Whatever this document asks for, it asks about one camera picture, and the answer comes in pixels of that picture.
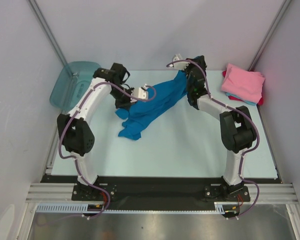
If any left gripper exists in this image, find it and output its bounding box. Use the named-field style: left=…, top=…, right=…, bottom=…
left=109, top=85, right=138, bottom=111

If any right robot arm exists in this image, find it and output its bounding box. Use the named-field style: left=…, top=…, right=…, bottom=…
left=184, top=55, right=260, bottom=201

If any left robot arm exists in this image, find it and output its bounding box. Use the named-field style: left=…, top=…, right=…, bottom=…
left=57, top=63, right=136, bottom=200

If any pink folded t-shirt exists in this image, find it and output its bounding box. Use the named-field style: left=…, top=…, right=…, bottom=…
left=220, top=62, right=266, bottom=103

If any teal translucent plastic bin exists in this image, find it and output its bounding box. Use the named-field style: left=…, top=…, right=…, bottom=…
left=49, top=61, right=101, bottom=112

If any light blue folded t-shirt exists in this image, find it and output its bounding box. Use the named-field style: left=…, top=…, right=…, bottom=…
left=225, top=92, right=257, bottom=106

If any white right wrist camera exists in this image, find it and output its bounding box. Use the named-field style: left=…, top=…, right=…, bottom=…
left=167, top=54, right=190, bottom=71

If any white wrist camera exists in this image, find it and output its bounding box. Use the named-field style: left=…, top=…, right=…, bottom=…
left=167, top=54, right=190, bottom=71
left=131, top=84, right=149, bottom=102

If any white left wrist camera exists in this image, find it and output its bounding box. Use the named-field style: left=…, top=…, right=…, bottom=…
left=131, top=84, right=149, bottom=102

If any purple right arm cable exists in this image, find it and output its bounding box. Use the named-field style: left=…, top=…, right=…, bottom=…
left=166, top=58, right=261, bottom=221

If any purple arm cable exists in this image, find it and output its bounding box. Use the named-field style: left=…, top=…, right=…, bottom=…
left=58, top=81, right=157, bottom=221
left=166, top=58, right=261, bottom=221

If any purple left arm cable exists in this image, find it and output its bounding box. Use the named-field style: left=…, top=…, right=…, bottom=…
left=58, top=81, right=157, bottom=221

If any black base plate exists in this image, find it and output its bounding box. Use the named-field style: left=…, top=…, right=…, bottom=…
left=40, top=175, right=282, bottom=211

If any right aluminium frame post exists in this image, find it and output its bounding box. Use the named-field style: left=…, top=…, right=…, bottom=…
left=247, top=0, right=294, bottom=71

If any aluminium frame post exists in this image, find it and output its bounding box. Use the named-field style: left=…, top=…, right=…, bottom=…
left=26, top=0, right=68, bottom=67
left=247, top=0, right=294, bottom=71

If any white slotted cable duct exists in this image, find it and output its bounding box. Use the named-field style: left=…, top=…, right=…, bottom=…
left=36, top=202, right=238, bottom=215

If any aluminium front rail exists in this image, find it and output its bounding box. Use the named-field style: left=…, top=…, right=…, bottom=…
left=25, top=183, right=299, bottom=205

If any left aluminium frame post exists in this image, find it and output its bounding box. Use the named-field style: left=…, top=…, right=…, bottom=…
left=26, top=0, right=68, bottom=67

